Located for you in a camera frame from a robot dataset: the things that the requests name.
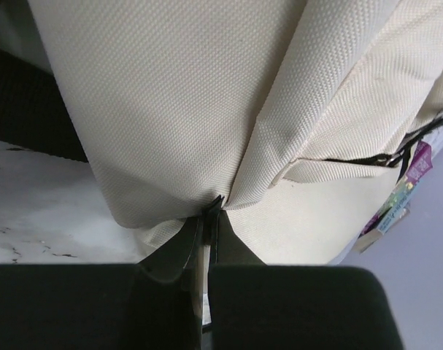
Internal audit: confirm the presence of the cream canvas backpack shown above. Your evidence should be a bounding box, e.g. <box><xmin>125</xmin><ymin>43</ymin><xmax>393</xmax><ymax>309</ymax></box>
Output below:
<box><xmin>0</xmin><ymin>0</ymin><xmax>443</xmax><ymax>267</ymax></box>

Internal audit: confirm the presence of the purple treehouse book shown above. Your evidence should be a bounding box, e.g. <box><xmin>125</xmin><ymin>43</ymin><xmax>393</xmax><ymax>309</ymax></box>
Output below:
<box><xmin>353</xmin><ymin>141</ymin><xmax>433</xmax><ymax>253</ymax></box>

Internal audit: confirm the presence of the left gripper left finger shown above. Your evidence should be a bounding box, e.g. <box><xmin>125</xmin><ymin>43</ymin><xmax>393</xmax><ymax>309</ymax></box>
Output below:
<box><xmin>0</xmin><ymin>217</ymin><xmax>203</xmax><ymax>349</ymax></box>

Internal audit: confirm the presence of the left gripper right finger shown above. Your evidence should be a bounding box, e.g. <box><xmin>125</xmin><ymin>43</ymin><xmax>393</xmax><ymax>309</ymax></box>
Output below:
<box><xmin>208</xmin><ymin>211</ymin><xmax>404</xmax><ymax>349</ymax></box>

